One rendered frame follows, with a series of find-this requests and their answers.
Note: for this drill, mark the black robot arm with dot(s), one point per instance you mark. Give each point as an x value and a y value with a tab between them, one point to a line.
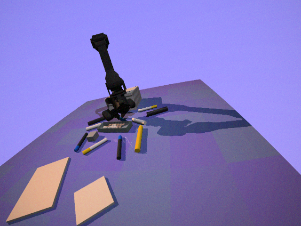
100	42

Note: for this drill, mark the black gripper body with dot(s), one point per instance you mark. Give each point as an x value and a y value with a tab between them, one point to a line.
109	115

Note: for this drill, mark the grey keyboard with tan keys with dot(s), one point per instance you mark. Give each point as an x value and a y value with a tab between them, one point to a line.
116	126

